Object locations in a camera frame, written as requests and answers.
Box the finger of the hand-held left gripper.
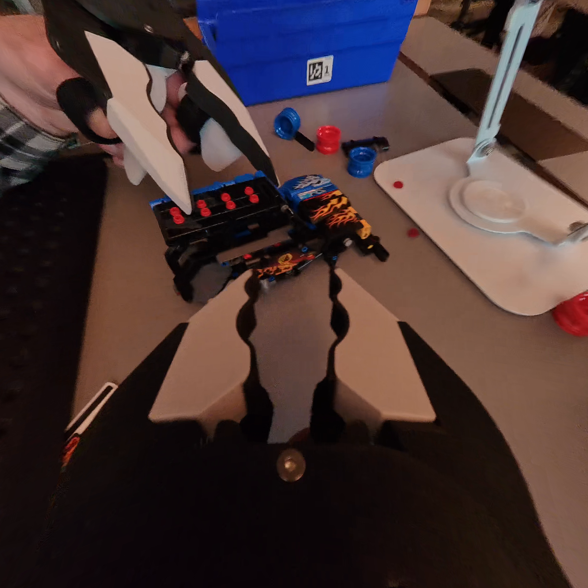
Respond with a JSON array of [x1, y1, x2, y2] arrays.
[[85, 31, 193, 216], [184, 59, 280, 187]]

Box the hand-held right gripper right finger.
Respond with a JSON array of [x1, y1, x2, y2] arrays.
[[328, 268, 437, 437]]

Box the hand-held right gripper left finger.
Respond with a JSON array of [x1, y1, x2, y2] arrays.
[[148, 269, 263, 437]]

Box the brick-built toy truck model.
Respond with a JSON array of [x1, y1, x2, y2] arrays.
[[149, 171, 390, 304]]

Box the person's left forearm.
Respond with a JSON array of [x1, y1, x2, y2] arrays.
[[0, 99, 79, 182]]

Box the person's left hand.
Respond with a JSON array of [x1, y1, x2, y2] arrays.
[[0, 14, 199, 168]]

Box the blue toy wheel rim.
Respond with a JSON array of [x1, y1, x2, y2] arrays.
[[274, 107, 301, 140], [347, 146, 377, 179]]

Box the blue storage bin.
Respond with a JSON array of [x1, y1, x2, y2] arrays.
[[195, 0, 419, 107]]

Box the red toy wheel rim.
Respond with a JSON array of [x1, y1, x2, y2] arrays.
[[551, 292, 588, 337], [316, 125, 342, 155]]

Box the sticker sheet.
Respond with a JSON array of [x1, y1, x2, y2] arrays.
[[60, 381, 119, 469]]

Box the white book stand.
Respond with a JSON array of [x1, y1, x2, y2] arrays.
[[373, 0, 588, 317]]

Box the black perforated chair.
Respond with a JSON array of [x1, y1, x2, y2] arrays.
[[0, 156, 108, 588]]

